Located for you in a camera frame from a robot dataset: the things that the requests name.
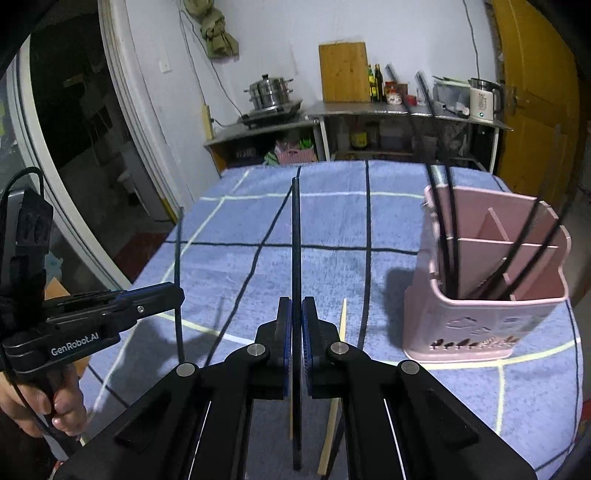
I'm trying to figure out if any blue checked tablecloth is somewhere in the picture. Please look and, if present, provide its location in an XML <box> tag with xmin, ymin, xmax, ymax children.
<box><xmin>85</xmin><ymin>159</ymin><xmax>583</xmax><ymax>480</ymax></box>

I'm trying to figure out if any cream chopstick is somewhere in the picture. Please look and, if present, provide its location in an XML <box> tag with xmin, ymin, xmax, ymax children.
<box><xmin>318</xmin><ymin>298</ymin><xmax>348</xmax><ymax>475</ymax></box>

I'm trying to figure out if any steel steamer pot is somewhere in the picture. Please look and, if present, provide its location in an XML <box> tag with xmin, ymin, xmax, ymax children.
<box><xmin>245</xmin><ymin>74</ymin><xmax>294</xmax><ymax>112</ymax></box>

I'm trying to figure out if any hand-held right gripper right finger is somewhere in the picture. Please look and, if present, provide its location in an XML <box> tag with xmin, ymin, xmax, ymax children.
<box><xmin>301</xmin><ymin>298</ymin><xmax>539</xmax><ymax>480</ymax></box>

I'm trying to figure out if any wooden cutting board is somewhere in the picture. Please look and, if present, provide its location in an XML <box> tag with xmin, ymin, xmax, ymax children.
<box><xmin>318</xmin><ymin>42</ymin><xmax>373</xmax><ymax>103</ymax></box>

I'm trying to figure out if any white electric kettle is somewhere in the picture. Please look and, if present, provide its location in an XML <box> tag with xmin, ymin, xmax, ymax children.
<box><xmin>468</xmin><ymin>78</ymin><xmax>505</xmax><ymax>123</ymax></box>

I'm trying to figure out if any yellow wooden door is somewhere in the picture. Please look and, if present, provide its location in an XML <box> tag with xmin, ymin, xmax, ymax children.
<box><xmin>491</xmin><ymin>0</ymin><xmax>581</xmax><ymax>213</ymax></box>

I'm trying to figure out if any green hanging cloth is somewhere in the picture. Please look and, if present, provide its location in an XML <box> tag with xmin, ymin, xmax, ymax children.
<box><xmin>184</xmin><ymin>0</ymin><xmax>240</xmax><ymax>61</ymax></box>

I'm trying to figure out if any white door frame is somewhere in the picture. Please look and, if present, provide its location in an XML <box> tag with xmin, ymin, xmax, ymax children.
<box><xmin>98</xmin><ymin>0</ymin><xmax>197</xmax><ymax>289</ymax></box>

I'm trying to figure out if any pink basket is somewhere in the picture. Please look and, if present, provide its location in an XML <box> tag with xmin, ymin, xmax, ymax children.
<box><xmin>275</xmin><ymin>140</ymin><xmax>319</xmax><ymax>166</ymax></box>

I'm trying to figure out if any steel counter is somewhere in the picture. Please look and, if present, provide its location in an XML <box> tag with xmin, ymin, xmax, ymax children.
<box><xmin>204</xmin><ymin>100</ymin><xmax>514</xmax><ymax>174</ymax></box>

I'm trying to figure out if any pink plastic utensil holder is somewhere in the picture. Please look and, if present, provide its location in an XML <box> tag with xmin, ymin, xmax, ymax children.
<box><xmin>403</xmin><ymin>184</ymin><xmax>573</xmax><ymax>365</ymax></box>

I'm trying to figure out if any person's left hand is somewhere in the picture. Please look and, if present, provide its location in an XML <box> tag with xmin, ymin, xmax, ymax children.
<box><xmin>0</xmin><ymin>364</ymin><xmax>88</xmax><ymax>438</ymax></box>

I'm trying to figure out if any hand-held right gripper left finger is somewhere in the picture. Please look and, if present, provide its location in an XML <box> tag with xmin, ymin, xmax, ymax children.
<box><xmin>55</xmin><ymin>298</ymin><xmax>293</xmax><ymax>480</ymax></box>

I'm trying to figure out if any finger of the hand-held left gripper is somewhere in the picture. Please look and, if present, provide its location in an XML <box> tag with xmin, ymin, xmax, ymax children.
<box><xmin>115</xmin><ymin>282</ymin><xmax>185</xmax><ymax>325</ymax></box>

